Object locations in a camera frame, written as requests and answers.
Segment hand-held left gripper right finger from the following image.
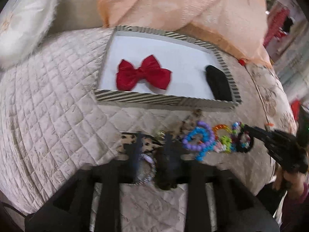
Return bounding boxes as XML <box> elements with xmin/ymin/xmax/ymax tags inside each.
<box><xmin>164</xmin><ymin>131</ymin><xmax>280</xmax><ymax>232</ymax></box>

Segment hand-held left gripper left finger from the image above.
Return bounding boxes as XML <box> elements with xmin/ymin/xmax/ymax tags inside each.
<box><xmin>25</xmin><ymin>131</ymin><xmax>146</xmax><ymax>232</ymax></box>

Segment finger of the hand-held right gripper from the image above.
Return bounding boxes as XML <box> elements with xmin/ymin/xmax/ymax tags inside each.
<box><xmin>243</xmin><ymin>124</ymin><xmax>277</xmax><ymax>149</ymax></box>

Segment leopard print hair bow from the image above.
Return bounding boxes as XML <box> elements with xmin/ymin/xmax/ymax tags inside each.
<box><xmin>119</xmin><ymin>109</ymin><xmax>204</xmax><ymax>155</ymax></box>

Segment silver beaded hair tie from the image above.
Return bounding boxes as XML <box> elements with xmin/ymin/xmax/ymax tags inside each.
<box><xmin>133</xmin><ymin>153</ymin><xmax>157</xmax><ymax>186</ymax></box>

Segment brown scrunchie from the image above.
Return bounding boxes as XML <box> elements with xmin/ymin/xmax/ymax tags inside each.
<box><xmin>154</xmin><ymin>147</ymin><xmax>185</xmax><ymax>191</ymax></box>

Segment black spiral hair tie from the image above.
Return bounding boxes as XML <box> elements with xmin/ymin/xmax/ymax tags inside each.
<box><xmin>235</xmin><ymin>129</ymin><xmax>254</xmax><ymax>154</ymax></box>

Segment multicolour bead bracelet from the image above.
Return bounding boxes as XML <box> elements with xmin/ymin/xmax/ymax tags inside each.
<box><xmin>230</xmin><ymin>121</ymin><xmax>253</xmax><ymax>148</ymax></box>

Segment orange and green bead bracelet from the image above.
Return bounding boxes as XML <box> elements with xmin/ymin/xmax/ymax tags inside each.
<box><xmin>214</xmin><ymin>124</ymin><xmax>239</xmax><ymax>154</ymax></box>

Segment blue bead bracelet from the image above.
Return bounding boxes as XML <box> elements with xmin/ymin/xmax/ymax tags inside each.
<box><xmin>189</xmin><ymin>128</ymin><xmax>217</xmax><ymax>161</ymax></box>

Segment purple bead bracelet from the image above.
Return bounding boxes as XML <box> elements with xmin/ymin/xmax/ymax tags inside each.
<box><xmin>182</xmin><ymin>121</ymin><xmax>216</xmax><ymax>151</ymax></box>

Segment striped cardboard box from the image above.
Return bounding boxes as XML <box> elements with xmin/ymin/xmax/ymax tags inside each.
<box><xmin>94</xmin><ymin>25</ymin><xmax>242</xmax><ymax>112</ymax></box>

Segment person's right hand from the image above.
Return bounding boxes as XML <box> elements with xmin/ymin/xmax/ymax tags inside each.
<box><xmin>275</xmin><ymin>168</ymin><xmax>305</xmax><ymax>194</ymax></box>

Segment floral beige pillow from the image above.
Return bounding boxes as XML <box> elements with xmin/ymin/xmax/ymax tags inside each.
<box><xmin>246</xmin><ymin>62</ymin><xmax>298</xmax><ymax>137</ymax></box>

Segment black hair bow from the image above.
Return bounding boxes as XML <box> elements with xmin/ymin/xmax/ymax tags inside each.
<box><xmin>205</xmin><ymin>64</ymin><xmax>233</xmax><ymax>102</ymax></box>

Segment red velvet hair bow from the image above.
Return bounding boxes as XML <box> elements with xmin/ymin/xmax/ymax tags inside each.
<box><xmin>116</xmin><ymin>54</ymin><xmax>172</xmax><ymax>91</ymax></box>

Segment red polka-dot garment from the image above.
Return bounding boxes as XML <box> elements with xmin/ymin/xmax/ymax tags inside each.
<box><xmin>263</xmin><ymin>7</ymin><xmax>291</xmax><ymax>47</ymax></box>

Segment peach fringed blanket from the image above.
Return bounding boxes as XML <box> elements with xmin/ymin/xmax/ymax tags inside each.
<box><xmin>97</xmin><ymin>0</ymin><xmax>274</xmax><ymax>66</ymax></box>

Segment beige padded headboard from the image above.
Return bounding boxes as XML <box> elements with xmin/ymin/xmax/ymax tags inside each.
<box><xmin>48</xmin><ymin>0</ymin><xmax>108</xmax><ymax>37</ymax></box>

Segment white round fringed pillow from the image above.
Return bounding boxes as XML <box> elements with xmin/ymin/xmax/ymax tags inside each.
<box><xmin>0</xmin><ymin>0</ymin><xmax>62</xmax><ymax>69</ymax></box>

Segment black cable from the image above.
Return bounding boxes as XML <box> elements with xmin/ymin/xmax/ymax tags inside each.
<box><xmin>0</xmin><ymin>202</ymin><xmax>27</xmax><ymax>221</ymax></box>

